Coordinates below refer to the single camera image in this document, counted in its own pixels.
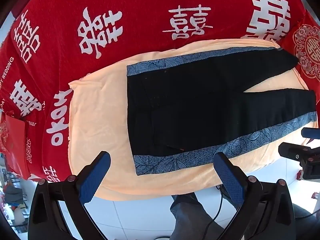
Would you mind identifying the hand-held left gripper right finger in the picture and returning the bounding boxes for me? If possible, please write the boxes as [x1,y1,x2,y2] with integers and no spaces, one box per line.
[213,151,297,240]

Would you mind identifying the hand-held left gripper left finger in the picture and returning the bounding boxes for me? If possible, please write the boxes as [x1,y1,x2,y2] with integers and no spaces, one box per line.
[28,151,112,240]

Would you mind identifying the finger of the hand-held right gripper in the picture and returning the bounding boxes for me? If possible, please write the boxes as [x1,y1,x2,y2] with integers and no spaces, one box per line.
[301,127,320,140]
[278,142,314,160]

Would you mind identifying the black pants with blue stripes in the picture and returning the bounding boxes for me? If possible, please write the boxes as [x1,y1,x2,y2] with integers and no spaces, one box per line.
[127,47,317,176]

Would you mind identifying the person's leg in jeans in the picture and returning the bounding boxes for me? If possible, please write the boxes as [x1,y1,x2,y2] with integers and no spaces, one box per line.
[170,192,225,240]

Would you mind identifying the peach blanket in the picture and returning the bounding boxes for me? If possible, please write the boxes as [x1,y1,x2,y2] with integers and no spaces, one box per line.
[67,39,319,203]

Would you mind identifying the red patterned pillow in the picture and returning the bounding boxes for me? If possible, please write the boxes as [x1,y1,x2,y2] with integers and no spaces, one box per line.
[282,10,320,90]

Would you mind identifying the red paper bag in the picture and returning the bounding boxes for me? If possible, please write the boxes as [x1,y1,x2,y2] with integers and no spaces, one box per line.
[0,114,33,178]

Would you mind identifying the red printed blanket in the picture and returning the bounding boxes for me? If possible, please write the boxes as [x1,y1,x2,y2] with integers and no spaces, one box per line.
[0,0,307,183]

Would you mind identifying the black cable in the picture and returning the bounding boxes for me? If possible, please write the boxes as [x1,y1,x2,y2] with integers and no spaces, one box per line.
[200,184,223,240]

